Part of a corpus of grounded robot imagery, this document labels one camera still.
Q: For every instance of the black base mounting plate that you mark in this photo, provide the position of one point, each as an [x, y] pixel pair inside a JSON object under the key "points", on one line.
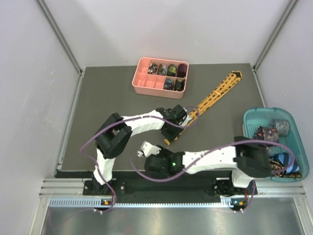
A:
{"points": [[206, 186]]}

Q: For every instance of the black yellow rolled tie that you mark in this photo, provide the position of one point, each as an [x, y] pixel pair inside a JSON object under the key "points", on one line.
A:
{"points": [[179, 84]]}

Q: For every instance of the pink compartment organizer box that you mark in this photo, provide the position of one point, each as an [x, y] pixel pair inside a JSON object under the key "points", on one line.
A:
{"points": [[152, 84]]}

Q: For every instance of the aluminium frame post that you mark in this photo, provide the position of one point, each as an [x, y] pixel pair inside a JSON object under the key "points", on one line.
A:
{"points": [[59, 35], [275, 33]]}

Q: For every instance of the left aluminium frame post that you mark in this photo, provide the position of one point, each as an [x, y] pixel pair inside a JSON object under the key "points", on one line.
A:
{"points": [[59, 35]]}

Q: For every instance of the dark orange floral rolled tie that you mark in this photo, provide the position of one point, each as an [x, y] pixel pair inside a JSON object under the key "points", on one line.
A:
{"points": [[266, 134]]}

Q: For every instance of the maroon rolled tie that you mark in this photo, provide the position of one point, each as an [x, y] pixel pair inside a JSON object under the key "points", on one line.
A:
{"points": [[182, 70]]}

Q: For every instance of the blue striped rolled tie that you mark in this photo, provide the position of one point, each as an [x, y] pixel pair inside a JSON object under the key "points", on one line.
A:
{"points": [[284, 159]]}

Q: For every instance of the green yellow rolled tie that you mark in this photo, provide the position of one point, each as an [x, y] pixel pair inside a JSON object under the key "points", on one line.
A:
{"points": [[172, 70]]}

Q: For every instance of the brown paisley rolled tie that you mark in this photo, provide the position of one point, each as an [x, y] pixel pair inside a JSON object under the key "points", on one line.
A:
{"points": [[275, 165]]}

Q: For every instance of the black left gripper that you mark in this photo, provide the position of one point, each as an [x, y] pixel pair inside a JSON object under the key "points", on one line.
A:
{"points": [[167, 136]]}

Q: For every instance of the blue patterned rolled tie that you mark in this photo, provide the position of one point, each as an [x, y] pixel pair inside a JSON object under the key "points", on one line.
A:
{"points": [[168, 84]]}

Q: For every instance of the teal perforated plastic basket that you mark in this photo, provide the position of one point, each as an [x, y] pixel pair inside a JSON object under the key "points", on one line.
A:
{"points": [[255, 117]]}

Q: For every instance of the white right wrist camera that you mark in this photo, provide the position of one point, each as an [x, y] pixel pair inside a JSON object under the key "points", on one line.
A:
{"points": [[148, 149]]}

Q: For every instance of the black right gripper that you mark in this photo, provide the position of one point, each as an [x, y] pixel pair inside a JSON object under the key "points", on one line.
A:
{"points": [[164, 150]]}

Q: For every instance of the right aluminium frame post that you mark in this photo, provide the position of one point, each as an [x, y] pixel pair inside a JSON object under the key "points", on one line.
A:
{"points": [[275, 33]]}

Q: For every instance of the multicolour rolled tie in box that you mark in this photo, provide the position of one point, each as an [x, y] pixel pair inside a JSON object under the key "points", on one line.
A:
{"points": [[152, 69]]}

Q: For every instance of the yellow patterned necktie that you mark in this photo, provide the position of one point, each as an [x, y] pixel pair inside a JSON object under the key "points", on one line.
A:
{"points": [[225, 86]]}

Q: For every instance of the grey slotted cable duct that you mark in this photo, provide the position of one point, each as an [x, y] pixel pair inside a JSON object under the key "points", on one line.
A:
{"points": [[105, 203]]}

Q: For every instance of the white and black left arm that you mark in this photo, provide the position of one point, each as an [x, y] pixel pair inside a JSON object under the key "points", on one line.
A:
{"points": [[118, 130]]}

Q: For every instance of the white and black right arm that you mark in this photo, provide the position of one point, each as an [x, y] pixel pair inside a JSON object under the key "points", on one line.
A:
{"points": [[247, 160]]}

